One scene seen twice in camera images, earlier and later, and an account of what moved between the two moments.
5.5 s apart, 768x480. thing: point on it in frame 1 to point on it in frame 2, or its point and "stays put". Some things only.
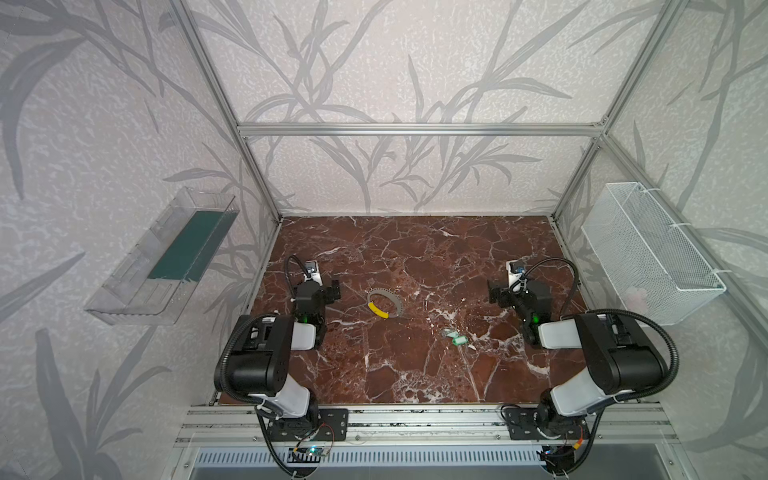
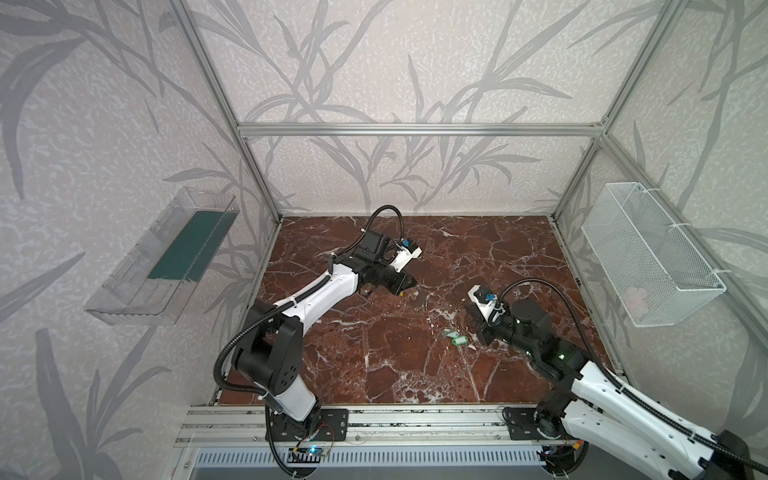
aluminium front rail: [420, 426] stays put
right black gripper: [501, 293] to [482, 327]
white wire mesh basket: [652, 269] stays put
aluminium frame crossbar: [420, 130] stays put
